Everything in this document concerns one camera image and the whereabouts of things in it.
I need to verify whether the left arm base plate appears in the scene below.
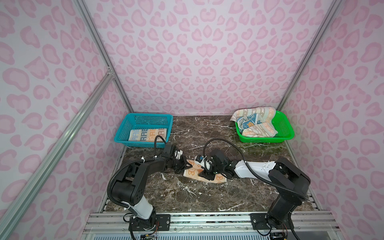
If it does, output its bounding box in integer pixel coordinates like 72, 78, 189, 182
130, 214, 171, 232

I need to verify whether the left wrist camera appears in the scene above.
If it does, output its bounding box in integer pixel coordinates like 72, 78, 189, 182
161, 144, 183, 160

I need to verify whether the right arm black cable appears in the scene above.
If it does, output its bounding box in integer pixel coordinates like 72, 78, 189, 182
202, 137, 310, 240

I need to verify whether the blue patterned towel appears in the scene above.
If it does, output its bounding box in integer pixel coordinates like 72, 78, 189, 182
237, 114, 263, 131

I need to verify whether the orange bear pattern towel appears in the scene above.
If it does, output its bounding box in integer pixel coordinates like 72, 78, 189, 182
183, 160, 227, 184

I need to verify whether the left rear aluminium post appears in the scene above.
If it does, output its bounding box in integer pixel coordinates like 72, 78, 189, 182
73, 0, 134, 113

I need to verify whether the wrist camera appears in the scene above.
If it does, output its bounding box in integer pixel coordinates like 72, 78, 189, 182
161, 144, 183, 160
194, 149, 230, 173

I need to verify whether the right rear aluminium post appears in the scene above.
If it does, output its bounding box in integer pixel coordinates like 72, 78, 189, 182
277, 0, 344, 112

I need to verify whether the pale pink patterned towel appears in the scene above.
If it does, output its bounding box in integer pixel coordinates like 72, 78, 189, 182
231, 107, 278, 138

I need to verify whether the teal plastic basket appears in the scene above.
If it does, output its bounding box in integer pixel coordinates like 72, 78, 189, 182
114, 113, 174, 148

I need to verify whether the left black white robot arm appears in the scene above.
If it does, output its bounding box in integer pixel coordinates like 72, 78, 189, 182
107, 144, 193, 229

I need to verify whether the cream rabbit lettered towel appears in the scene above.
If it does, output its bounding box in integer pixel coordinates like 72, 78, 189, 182
129, 129, 168, 143

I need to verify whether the left diagonal aluminium strut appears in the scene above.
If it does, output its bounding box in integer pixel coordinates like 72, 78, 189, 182
1, 73, 115, 240

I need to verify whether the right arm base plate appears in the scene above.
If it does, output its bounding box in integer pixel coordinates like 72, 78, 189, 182
250, 213, 293, 230

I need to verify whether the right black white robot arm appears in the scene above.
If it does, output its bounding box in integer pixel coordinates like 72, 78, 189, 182
195, 149, 311, 228

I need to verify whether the aluminium front rail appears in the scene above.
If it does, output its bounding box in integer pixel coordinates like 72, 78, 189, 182
81, 211, 344, 240

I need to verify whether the green plastic basket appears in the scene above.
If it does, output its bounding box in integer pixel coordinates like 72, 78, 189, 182
235, 111, 295, 143

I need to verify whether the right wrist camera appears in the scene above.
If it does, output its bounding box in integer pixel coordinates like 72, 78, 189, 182
194, 149, 230, 173

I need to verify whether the aluminium post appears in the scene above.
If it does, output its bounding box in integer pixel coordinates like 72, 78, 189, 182
73, 0, 134, 113
277, 0, 344, 112

